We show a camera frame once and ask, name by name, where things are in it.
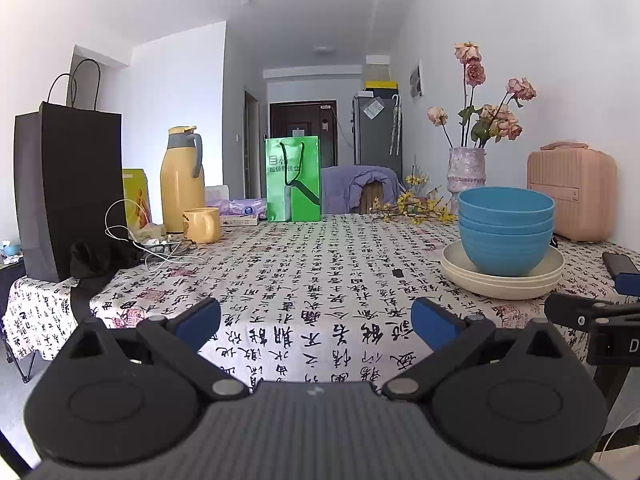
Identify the black paper bag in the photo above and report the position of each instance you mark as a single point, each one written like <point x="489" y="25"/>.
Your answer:
<point x="70" y="185"/>

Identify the yellow-green snack packet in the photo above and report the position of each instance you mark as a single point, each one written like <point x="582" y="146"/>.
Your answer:
<point x="137" y="195"/>

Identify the beige cloth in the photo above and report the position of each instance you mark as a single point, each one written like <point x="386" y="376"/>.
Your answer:
<point x="150" y="232"/>

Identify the black cloth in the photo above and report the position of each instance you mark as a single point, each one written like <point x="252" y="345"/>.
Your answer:
<point x="95" y="260"/>

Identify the purple tissue packet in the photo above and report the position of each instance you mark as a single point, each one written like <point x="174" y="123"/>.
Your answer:
<point x="245" y="206"/>
<point x="216" y="194"/>

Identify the green paper bag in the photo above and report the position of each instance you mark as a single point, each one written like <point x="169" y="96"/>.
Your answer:
<point x="305" y="160"/>

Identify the black smartphone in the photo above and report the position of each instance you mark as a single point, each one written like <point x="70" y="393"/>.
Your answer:
<point x="620" y="262"/>

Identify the pink vanity case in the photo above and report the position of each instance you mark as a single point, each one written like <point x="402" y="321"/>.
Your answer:
<point x="575" y="195"/>

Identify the paper sheet on refrigerator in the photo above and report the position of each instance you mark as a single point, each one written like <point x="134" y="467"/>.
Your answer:
<point x="374" y="109"/>

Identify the hanging umbrella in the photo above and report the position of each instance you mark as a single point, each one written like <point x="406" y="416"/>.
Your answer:
<point x="395" y="125"/>

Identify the brown interior door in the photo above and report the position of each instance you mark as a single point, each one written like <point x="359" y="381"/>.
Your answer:
<point x="251" y="150"/>

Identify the wooden chair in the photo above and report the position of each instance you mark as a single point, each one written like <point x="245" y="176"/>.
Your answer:
<point x="372" y="197"/>

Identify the blue bowl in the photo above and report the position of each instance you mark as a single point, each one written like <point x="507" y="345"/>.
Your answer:
<point x="505" y="202"/>
<point x="505" y="229"/>
<point x="505" y="255"/>

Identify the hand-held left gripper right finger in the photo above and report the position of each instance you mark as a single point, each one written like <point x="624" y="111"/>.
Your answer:
<point x="434" y="322"/>

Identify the dried pink roses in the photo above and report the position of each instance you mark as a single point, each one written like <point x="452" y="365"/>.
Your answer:
<point x="475" y="72"/>

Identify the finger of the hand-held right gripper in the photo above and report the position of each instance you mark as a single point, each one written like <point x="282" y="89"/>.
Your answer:
<point x="570" y="310"/>
<point x="627" y="284"/>

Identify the wall picture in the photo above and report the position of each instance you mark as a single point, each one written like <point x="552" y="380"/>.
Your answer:
<point x="416" y="80"/>

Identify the cream plate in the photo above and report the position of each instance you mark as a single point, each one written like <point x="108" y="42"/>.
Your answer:
<point x="556" y="260"/>
<point x="500" y="286"/>
<point x="500" y="295"/>

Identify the calligraphy printed tablecloth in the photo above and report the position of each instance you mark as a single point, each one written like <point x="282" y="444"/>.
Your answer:
<point x="325" y="270"/>

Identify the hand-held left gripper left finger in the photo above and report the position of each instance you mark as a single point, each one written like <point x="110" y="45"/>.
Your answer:
<point x="200" y="321"/>

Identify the yellow flower branch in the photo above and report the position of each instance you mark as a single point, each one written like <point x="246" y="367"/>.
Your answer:
<point x="425" y="215"/>

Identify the yellow mug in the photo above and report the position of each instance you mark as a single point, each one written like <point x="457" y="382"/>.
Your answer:
<point x="205" y="225"/>

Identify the purple jacket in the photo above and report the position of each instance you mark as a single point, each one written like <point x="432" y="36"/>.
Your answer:
<point x="340" y="185"/>

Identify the round ceiling lamp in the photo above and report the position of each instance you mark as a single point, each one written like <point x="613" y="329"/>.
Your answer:
<point x="324" y="50"/>

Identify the pink ceramic vase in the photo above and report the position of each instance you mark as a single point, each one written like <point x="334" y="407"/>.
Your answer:
<point x="467" y="170"/>

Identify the flat white box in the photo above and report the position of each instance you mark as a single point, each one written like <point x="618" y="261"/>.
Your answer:
<point x="240" y="220"/>

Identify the dark entrance door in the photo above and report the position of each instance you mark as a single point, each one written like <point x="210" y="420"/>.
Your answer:
<point x="300" y="120"/>

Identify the yellow box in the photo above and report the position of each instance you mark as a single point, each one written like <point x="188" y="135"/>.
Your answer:
<point x="380" y="84"/>

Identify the grey refrigerator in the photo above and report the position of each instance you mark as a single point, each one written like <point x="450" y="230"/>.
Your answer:
<point x="375" y="145"/>

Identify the yellow thermos jug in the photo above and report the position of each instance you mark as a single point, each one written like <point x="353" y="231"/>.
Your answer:
<point x="180" y="190"/>

